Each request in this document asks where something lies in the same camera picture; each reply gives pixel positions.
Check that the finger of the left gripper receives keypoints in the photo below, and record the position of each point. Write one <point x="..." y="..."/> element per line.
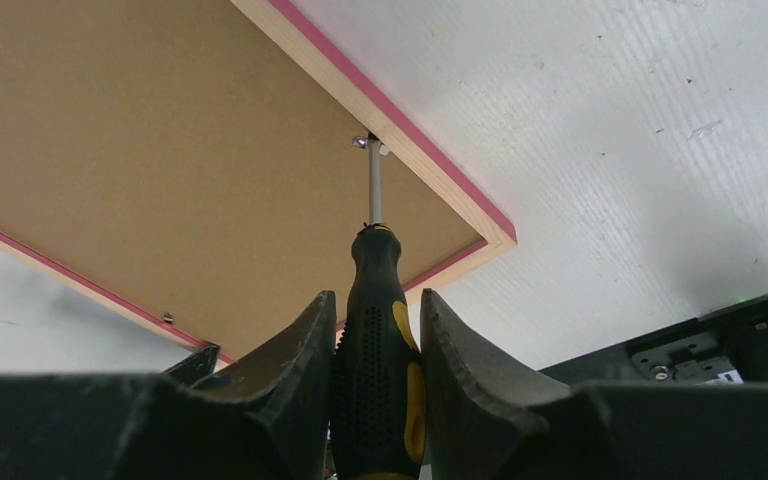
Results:
<point x="195" y="367"/>

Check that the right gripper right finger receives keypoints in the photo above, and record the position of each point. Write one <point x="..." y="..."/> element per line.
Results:
<point x="492" y="417"/>

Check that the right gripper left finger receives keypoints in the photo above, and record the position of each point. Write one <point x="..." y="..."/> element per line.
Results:
<point x="262" y="417"/>

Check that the black yellow screwdriver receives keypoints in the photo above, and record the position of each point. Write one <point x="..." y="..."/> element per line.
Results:
<point x="377" y="394"/>

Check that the pink wooden photo frame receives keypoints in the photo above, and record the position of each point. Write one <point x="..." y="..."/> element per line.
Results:
<point x="197" y="168"/>

